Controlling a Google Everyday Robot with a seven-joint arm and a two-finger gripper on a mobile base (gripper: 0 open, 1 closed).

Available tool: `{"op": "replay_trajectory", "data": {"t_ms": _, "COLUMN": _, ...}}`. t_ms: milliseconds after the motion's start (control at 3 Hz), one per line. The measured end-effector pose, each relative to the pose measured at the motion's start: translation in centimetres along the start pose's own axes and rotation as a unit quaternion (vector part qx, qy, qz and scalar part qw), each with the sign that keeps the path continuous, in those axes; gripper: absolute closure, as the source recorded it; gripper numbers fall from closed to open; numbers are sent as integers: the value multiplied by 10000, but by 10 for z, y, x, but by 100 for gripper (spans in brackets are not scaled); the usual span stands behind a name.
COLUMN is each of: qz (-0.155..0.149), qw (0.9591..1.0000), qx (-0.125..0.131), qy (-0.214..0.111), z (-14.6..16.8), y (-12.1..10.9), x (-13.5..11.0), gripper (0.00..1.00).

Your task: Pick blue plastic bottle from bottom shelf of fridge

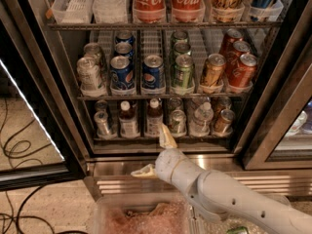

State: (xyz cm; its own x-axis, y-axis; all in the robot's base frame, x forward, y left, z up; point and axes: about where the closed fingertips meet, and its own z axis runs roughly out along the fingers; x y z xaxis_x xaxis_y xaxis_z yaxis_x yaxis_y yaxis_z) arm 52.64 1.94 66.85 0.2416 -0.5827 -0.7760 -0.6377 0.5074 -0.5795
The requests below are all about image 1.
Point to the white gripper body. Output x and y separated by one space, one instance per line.
166 166

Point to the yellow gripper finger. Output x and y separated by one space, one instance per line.
166 139
147 171

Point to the brown drink bottle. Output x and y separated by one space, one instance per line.
154 118
128 121

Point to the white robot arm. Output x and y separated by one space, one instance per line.
216 195

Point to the clear water bottle front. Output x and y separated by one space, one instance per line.
201 119

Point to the clear water bottle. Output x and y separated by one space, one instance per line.
197 101
201 119

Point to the stainless steel fridge base grille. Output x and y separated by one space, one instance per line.
113 176

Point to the clear water bottle rear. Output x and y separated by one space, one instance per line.
197 101

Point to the open glass fridge door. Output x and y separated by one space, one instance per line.
40 139

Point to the right fridge glass door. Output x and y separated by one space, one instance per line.
270 149

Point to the left Coca-Cola bottle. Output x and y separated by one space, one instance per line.
150 11

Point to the coca-cola bottle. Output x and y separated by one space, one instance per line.
186 10
150 11

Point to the right Coca-Cola bottle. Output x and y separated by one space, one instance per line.
186 10

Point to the gold label bottle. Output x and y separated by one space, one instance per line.
226 10

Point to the green white can bottom front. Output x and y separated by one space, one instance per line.
177 123

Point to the green white can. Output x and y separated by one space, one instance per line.
177 123
175 103

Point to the green white can bottom rear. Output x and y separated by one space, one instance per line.
175 103

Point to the left clear plastic bin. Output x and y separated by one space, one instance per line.
147 213

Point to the clear plastic bin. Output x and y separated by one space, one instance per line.
202 226
147 213

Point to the bronze can bottom front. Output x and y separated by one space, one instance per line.
223 124

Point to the bronze can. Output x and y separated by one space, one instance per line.
223 103
223 124

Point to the silver can bottom front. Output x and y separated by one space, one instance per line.
105 127

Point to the silver can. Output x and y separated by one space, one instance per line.
105 127
101 105

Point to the Pepsi can centre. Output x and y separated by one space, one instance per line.
153 75

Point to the pepsi can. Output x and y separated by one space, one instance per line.
125 36
153 75
124 49
122 81

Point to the bronze can bottom rear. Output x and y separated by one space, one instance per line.
223 103

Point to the green soda can front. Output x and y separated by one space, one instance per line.
182 75

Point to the green soda can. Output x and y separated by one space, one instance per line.
182 75
182 48
179 36

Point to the silver can bottom rear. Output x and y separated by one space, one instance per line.
101 105

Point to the Pepsi can front left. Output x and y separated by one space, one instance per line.
122 81

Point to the gold soda can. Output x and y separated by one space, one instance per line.
213 69

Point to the right clear plastic bin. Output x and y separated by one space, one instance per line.
202 226

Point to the green can in bin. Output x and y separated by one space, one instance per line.
238 230

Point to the green soda can middle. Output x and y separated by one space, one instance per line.
182 48

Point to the red soda can front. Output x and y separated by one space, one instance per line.
244 71

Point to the red soda can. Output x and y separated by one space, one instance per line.
244 71
235 50
231 35

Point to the white soda can front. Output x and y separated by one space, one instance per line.
92 84

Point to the white soda can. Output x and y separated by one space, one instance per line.
95 50
92 84

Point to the Pepsi can middle left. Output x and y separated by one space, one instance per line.
124 49

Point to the green soda can rear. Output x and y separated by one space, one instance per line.
179 36

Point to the Pepsi can rear left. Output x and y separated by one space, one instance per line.
125 36

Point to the white soda can rear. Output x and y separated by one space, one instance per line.
95 50

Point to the red soda can middle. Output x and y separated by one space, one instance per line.
235 50

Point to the red soda can rear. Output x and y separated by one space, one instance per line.
231 35

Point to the white ribbed container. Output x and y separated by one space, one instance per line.
110 11

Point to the empty clear plastic tray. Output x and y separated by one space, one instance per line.
72 11

